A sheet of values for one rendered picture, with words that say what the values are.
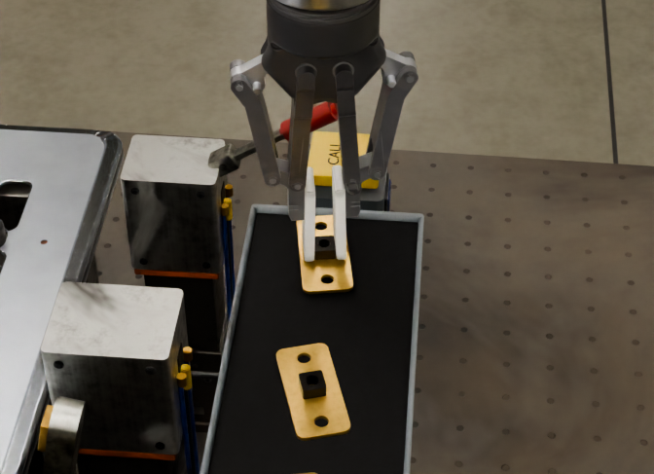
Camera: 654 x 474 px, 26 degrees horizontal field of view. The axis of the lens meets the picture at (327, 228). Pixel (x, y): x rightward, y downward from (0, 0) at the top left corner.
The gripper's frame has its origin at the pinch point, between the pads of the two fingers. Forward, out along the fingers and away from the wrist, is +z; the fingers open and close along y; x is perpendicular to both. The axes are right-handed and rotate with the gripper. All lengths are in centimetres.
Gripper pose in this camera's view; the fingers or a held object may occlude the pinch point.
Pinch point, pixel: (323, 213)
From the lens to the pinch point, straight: 106.1
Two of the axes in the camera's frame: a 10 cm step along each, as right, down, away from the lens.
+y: -10.0, 0.6, -0.6
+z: 0.0, 7.4, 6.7
